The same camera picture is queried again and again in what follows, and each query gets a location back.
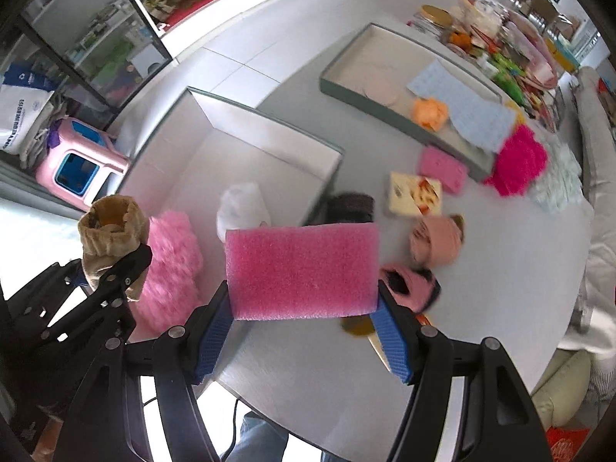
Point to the white fluffy cloth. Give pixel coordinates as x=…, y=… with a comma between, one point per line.
x=243, y=209

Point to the long grey rectangular box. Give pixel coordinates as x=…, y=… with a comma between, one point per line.
x=351, y=77

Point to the red patterned cloth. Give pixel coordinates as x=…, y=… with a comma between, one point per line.
x=568, y=442

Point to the orange fabric flower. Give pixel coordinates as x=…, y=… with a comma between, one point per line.
x=430, y=113

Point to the pink plastic stool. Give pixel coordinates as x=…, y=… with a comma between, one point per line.
x=79, y=159

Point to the cream tissue packet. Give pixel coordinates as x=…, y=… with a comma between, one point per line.
x=416, y=195

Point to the light blue cloth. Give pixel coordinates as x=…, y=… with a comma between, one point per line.
x=462, y=106

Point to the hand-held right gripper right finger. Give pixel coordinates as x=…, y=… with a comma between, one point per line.
x=392, y=344

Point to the pale mint fluffy cloth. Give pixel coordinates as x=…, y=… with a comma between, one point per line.
x=558, y=178

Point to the pink plastic basin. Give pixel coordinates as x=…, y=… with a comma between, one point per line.
x=534, y=48

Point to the large pink sponge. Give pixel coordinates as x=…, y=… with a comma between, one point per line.
x=301, y=272

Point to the pile of assorted packets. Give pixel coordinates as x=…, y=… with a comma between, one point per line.
x=500, y=65

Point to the pink knitted hat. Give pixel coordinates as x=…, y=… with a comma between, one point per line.
x=435, y=243

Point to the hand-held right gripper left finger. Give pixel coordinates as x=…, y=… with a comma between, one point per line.
x=211, y=344

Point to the magenta fluffy cloth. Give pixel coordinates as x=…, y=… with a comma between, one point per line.
x=519, y=161

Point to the glass door cabinet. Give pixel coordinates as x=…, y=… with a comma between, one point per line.
x=86, y=33

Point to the cream cushion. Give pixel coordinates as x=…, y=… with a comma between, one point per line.
x=563, y=385

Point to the pink knitted slipper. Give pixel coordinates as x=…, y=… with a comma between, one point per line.
x=409, y=286

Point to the yellow brown knitted item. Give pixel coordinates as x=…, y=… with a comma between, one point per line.
x=358, y=327

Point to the white sofa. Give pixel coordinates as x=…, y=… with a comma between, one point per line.
x=596, y=178

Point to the small pink sponge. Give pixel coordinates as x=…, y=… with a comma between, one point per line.
x=442, y=168

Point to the person's jeans leg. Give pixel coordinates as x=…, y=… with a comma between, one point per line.
x=260, y=435

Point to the beige knitted sock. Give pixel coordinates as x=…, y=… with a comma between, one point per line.
x=113, y=231

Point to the white printed bag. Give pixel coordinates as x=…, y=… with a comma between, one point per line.
x=24, y=106

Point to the light pink fluffy cloth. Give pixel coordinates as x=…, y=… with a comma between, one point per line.
x=171, y=269

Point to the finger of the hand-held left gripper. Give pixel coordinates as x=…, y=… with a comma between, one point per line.
x=126, y=274
x=53, y=284

